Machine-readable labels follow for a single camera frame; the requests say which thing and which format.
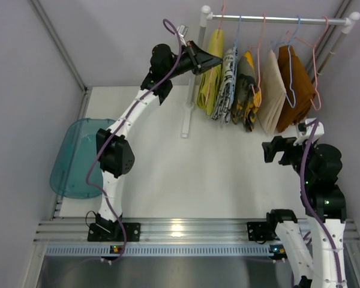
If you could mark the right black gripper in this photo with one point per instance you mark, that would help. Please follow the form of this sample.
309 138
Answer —
284 150

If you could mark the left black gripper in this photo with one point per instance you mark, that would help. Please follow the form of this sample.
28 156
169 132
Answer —
194 57

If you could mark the yellow-green trousers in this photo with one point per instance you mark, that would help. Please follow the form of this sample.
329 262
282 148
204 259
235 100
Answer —
215 47

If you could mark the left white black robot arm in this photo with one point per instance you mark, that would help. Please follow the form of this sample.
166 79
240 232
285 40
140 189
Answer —
113 144

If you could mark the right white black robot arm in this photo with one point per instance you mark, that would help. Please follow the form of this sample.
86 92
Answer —
318 166

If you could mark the black white print trousers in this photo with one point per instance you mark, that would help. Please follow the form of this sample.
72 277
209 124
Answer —
223 103

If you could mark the camouflage yellow trousers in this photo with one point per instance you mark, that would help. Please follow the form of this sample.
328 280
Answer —
247 95

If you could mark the beige trousers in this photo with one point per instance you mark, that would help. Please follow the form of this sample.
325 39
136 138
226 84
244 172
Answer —
273 94

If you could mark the brown trousers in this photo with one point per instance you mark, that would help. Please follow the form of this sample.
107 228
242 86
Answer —
302 85

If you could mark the white metal clothes rack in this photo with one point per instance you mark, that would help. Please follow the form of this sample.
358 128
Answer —
347 23

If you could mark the teal plastic bin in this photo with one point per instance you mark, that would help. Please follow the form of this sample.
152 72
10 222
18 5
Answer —
75 157

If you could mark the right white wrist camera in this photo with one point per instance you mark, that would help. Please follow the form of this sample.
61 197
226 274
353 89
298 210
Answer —
304 130

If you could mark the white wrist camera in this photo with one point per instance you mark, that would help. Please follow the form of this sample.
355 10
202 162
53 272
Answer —
304 130
182 30

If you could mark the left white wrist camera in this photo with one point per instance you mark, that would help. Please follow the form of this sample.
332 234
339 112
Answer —
182 30

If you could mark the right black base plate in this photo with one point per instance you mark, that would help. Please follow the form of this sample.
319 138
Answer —
260 232

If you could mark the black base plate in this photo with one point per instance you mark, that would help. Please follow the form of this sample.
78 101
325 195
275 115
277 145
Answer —
130 231
260 232

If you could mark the aluminium mounting rail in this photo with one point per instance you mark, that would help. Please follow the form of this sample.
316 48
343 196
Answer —
152 230

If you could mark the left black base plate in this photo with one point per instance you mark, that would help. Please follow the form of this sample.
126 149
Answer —
130 231

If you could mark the grey slotted cable duct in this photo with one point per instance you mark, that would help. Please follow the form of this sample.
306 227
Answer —
165 250

